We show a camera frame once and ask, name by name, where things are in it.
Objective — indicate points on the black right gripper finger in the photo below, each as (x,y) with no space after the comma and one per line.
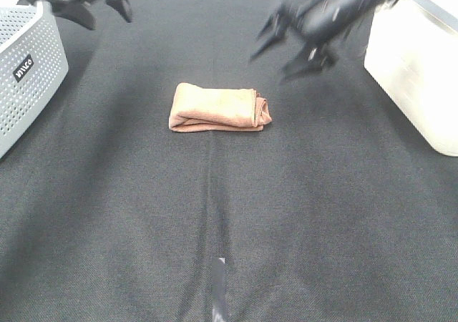
(275,27)
(315,62)

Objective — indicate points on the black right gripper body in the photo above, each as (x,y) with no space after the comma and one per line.
(317,22)

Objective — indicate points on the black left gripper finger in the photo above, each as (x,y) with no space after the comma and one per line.
(77,13)
(122,7)

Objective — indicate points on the brown towel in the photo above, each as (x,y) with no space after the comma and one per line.
(198,109)

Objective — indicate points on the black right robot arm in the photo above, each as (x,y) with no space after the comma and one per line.
(360,9)

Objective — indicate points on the grey perforated plastic basket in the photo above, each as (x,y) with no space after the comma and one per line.
(33,66)

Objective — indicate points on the white plastic storage bin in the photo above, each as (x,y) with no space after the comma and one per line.
(412,55)

